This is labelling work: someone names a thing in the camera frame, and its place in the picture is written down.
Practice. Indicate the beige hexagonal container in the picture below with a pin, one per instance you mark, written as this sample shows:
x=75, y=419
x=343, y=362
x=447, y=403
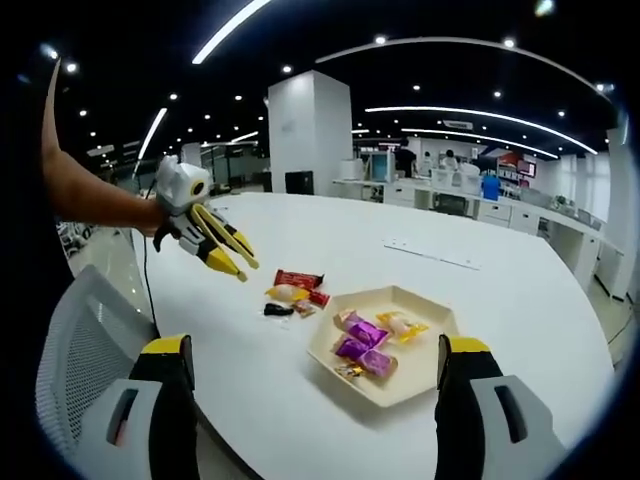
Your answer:
x=415, y=360

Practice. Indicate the small orange striped candy food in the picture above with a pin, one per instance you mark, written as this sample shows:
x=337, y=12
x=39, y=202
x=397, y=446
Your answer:
x=304, y=309

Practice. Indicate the purple snack food packet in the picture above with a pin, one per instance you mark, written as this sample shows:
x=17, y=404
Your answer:
x=375, y=362
x=367, y=332

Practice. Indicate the small red snack food packet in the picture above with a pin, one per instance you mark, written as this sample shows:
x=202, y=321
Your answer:
x=320, y=298

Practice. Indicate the long red snack food packet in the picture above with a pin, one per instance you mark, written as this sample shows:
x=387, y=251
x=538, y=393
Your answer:
x=297, y=278

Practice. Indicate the yellow pastry food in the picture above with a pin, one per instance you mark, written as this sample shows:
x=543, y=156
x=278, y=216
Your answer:
x=400, y=325
x=287, y=292

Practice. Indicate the white machine with bluish screen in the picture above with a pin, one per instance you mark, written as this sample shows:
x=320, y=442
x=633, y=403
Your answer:
x=380, y=167

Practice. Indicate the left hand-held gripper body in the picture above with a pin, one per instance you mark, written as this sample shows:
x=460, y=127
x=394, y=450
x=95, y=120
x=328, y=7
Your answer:
x=180, y=182

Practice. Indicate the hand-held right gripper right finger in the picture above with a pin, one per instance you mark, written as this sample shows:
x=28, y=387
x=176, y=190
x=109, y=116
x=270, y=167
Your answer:
x=480, y=425

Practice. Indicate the small brown candy food packet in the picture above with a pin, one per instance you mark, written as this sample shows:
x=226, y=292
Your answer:
x=350, y=372

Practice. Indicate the red wall poster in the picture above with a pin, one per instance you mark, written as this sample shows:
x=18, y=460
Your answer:
x=517, y=167

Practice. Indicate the white square pillar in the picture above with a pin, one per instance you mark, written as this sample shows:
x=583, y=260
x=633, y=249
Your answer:
x=310, y=135
x=617, y=200

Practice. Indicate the long ceiling light strip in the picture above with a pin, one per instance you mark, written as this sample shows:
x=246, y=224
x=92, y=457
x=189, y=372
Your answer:
x=150, y=140
x=230, y=30

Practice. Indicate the black chair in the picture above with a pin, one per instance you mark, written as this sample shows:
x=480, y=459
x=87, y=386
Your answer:
x=299, y=182

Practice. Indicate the black snack food clear wrapper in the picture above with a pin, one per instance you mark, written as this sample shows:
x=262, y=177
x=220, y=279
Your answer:
x=277, y=310

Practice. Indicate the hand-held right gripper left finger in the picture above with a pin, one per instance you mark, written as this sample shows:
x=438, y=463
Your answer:
x=145, y=425

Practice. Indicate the white mesh office chair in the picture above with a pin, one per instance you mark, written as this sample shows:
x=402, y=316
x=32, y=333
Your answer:
x=85, y=340

